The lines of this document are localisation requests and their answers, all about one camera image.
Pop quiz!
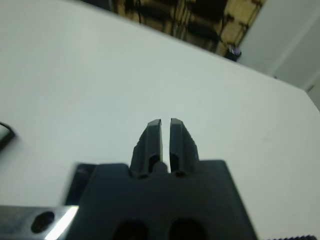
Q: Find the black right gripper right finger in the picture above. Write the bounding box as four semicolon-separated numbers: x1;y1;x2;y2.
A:
169;117;201;178

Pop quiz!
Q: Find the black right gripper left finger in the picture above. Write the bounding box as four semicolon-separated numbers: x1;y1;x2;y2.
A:
129;119;164;179

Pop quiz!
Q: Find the small black phone device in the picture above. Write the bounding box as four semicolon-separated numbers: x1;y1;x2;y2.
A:
61;162;101;208

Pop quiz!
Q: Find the black box base white insert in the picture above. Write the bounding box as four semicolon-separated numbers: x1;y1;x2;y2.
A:
0;121;16;153

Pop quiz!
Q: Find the small black waste bin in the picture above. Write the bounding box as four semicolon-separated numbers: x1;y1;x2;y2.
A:
225;46;243;62

